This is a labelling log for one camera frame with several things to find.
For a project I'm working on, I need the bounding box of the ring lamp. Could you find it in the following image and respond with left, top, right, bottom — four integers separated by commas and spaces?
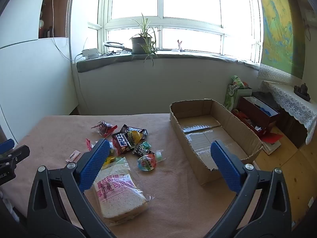
103, 41, 132, 52

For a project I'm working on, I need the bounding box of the white lace cloth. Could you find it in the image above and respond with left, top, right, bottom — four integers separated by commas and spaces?
263, 81, 317, 145

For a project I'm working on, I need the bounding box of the pink table cloth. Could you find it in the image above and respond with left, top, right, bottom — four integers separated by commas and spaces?
12, 113, 263, 238

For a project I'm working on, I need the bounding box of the clear round candy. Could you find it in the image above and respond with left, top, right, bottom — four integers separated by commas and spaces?
137, 154, 157, 172

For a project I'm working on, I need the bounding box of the white hanging cable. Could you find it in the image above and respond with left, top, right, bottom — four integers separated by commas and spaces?
51, 0, 76, 61

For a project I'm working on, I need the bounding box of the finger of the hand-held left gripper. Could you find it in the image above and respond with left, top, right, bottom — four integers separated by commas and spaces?
0, 145, 30, 170
0, 139, 15, 155

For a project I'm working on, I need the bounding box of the dark ornament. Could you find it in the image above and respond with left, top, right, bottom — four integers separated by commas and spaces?
293, 82, 311, 102

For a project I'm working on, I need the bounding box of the packaged sliced bread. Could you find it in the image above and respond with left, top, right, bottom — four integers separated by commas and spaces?
93, 157, 153, 220

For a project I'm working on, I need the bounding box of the green snack bag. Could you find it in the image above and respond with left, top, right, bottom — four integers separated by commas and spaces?
231, 76, 245, 90

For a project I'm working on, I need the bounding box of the grey windowsill cover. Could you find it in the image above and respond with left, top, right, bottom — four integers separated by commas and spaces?
76, 50, 260, 73

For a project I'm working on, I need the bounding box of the black green snack packet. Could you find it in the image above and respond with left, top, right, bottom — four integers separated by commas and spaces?
132, 141, 155, 157

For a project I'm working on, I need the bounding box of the white power adapter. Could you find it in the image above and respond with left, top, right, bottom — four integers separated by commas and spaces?
82, 48, 100, 60

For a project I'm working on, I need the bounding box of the white framed window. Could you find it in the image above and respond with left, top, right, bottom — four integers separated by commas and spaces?
98, 0, 263, 63

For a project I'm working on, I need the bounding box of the landscape wall poster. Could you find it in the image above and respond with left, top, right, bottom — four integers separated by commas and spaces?
256, 0, 306, 78

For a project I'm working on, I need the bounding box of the brown chocolate bar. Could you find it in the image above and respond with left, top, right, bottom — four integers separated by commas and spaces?
120, 125, 148, 145
111, 132, 135, 155

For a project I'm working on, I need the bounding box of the potted spider plant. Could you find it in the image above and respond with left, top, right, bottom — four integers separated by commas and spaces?
129, 12, 159, 67

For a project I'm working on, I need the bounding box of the wooden cabinet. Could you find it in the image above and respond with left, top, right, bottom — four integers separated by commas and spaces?
279, 108, 310, 149

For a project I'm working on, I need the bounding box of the dark red box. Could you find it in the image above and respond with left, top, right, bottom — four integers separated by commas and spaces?
231, 96, 280, 137

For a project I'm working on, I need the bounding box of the grey patterned cloth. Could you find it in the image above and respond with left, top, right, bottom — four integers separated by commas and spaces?
258, 63, 299, 86

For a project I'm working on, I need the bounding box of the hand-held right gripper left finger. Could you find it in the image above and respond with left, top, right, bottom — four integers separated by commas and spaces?
27, 139, 117, 238

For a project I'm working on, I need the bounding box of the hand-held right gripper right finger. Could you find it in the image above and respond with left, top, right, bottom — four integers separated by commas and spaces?
203, 140, 293, 238

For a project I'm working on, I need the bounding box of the white cabinet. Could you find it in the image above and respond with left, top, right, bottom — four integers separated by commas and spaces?
0, 37, 80, 145

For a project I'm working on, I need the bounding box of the red clear dark candy packet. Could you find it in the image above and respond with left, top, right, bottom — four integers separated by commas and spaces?
92, 121, 117, 137

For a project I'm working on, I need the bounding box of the red paper folder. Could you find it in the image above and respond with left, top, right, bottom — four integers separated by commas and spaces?
263, 132, 283, 144

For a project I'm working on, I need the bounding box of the black power cable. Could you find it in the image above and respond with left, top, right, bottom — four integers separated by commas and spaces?
304, 17, 311, 41

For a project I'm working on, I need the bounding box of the green paper bag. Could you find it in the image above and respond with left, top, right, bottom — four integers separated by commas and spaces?
224, 83, 253, 112

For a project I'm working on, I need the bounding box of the small pink sachet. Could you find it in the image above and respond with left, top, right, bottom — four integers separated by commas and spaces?
66, 150, 81, 161

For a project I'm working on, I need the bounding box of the cardboard box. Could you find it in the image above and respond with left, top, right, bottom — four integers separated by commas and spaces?
170, 99, 263, 186

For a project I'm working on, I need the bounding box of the clear red candy wrapper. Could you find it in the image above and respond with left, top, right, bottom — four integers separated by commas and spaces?
85, 138, 99, 152

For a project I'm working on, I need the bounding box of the yellow snack packet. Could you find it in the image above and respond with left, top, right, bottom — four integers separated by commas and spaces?
103, 155, 123, 166

